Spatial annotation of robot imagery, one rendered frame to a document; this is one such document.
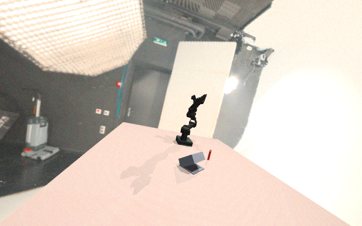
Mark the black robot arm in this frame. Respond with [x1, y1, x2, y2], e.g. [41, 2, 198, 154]
[180, 95, 197, 141]

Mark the grey sloped panel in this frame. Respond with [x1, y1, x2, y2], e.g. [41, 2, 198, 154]
[178, 152, 206, 175]

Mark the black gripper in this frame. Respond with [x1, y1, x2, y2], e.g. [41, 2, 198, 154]
[193, 94, 207, 108]

